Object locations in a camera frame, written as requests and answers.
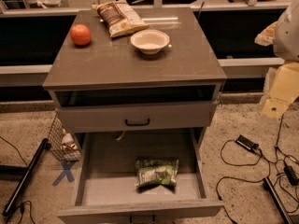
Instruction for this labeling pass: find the wire mesh basket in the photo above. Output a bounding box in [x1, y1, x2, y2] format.
[48, 117, 80, 161]

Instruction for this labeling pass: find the black bar floor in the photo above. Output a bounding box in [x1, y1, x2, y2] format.
[2, 138, 49, 217]
[263, 177, 293, 224]

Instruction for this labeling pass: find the black floor cable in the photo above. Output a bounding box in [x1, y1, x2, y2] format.
[0, 135, 36, 224]
[215, 139, 272, 224]

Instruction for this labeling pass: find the green jalapeno chip bag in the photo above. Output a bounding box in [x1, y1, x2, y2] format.
[135, 159, 179, 188]

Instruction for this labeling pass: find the brown chip bag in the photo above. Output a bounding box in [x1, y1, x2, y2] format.
[92, 0, 150, 38]

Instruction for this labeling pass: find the left black floor cable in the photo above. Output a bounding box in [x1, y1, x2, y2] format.
[0, 135, 36, 224]

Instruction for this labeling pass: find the orange fruit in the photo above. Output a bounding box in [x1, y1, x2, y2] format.
[70, 24, 92, 46]

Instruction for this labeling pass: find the blue tape cross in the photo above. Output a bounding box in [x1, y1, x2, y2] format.
[52, 161, 75, 186]

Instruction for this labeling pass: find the open grey lower drawer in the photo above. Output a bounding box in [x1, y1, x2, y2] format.
[58, 129, 222, 224]

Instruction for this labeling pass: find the grey drawer cabinet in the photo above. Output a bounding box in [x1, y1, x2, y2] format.
[42, 7, 228, 135]

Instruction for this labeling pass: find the closed grey upper drawer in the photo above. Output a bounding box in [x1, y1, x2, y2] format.
[56, 102, 217, 133]

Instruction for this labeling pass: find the black bar right floor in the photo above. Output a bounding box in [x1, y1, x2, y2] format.
[263, 177, 293, 224]

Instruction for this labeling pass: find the black power adapter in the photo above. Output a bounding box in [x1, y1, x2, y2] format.
[284, 165, 298, 186]
[235, 135, 259, 152]

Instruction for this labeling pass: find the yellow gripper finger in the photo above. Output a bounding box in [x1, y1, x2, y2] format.
[254, 21, 277, 47]

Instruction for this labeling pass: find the black bar left floor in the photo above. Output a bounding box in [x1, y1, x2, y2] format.
[2, 138, 49, 217]

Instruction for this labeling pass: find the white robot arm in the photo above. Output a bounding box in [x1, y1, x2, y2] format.
[254, 0, 299, 62]

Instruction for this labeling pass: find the white paper bowl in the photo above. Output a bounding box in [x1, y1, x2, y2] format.
[130, 29, 170, 55]

